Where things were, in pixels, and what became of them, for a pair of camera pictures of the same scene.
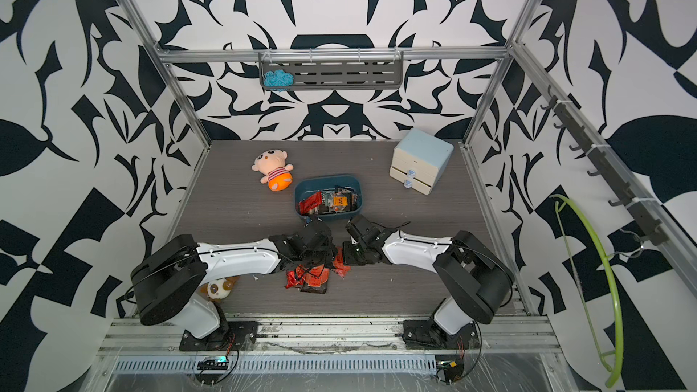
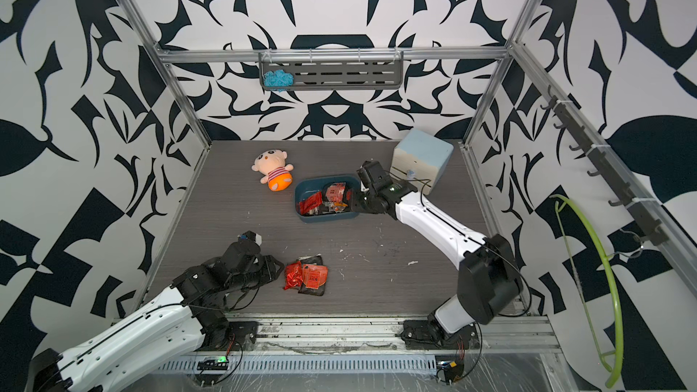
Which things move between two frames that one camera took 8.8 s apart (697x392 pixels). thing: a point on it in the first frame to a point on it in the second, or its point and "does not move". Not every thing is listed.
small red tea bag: [310, 202] does not move
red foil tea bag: [295, 277] does not move
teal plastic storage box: [328, 196] does not move
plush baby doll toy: [272, 163] does not move
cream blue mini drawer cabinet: [418, 159] does not move
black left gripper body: [324, 254] to [263, 270]
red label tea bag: [340, 268] to [335, 191]
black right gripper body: [353, 253] to [363, 199]
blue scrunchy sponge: [278, 80] does not move
